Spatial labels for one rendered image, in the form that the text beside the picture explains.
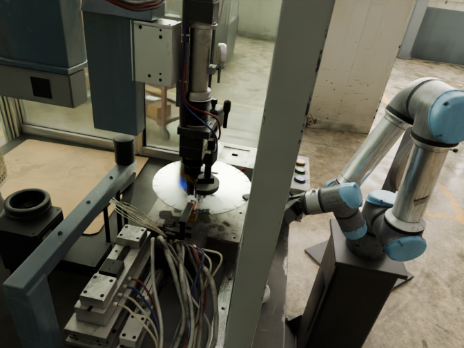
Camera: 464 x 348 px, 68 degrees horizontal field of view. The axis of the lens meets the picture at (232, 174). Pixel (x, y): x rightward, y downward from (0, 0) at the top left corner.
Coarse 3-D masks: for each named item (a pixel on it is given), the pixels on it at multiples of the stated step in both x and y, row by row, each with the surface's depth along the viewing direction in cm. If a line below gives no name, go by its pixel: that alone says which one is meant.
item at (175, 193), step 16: (160, 176) 117; (176, 176) 118; (224, 176) 122; (240, 176) 123; (160, 192) 109; (176, 192) 110; (224, 192) 113; (240, 192) 114; (176, 208) 103; (208, 208) 105; (224, 208) 106
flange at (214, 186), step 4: (216, 180) 117; (200, 184) 113; (204, 184) 114; (208, 184) 114; (212, 184) 114; (216, 184) 115; (200, 188) 112; (204, 188) 112; (208, 188) 112; (212, 188) 112; (216, 188) 114; (200, 192) 111; (204, 192) 112; (208, 192) 112
